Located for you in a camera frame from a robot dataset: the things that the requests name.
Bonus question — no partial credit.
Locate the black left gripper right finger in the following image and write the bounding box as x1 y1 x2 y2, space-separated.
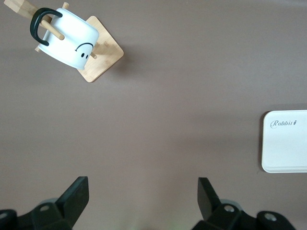
193 177 259 230

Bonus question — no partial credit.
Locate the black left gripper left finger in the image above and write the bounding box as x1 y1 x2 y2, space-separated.
19 176 90 230

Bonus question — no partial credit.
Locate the white smiley mug black handle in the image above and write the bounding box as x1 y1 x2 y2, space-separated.
29 7 100 71

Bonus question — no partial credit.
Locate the cream rectangular Rabbit tray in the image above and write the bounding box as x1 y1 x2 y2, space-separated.
260 109 307 173

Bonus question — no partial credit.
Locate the wooden mug tree stand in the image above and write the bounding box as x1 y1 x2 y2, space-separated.
3 0 124 83

